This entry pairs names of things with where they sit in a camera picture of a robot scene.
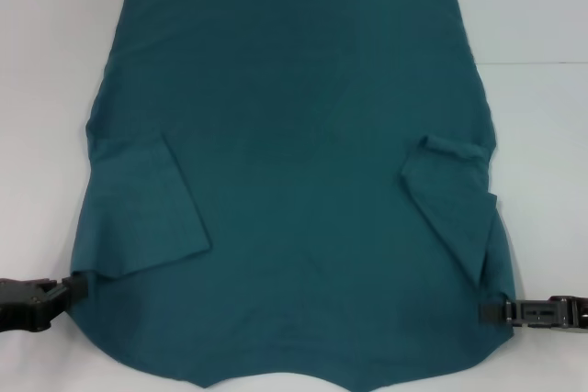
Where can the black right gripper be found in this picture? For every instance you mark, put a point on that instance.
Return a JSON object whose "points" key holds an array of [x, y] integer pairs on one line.
{"points": [[572, 314]]}

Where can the blue T-shirt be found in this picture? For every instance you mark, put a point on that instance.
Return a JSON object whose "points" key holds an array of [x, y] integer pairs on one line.
{"points": [[294, 112]]}

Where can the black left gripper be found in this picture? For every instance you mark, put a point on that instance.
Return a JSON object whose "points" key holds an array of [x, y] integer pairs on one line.
{"points": [[23, 305]]}

